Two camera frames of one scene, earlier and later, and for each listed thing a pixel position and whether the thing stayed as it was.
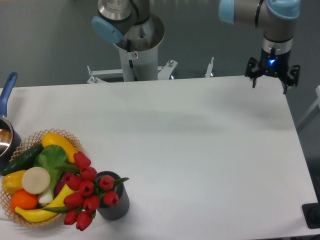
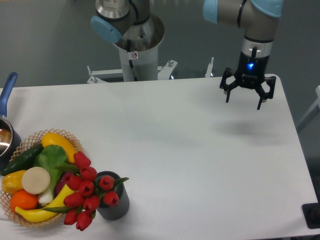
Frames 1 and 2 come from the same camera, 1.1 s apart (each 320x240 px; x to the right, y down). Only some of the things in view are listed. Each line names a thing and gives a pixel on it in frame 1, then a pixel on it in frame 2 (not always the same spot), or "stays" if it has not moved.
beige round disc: [36, 180] stays
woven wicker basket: [33, 140] stays
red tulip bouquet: [85, 191] stays
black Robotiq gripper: [274, 64] -> [250, 72]
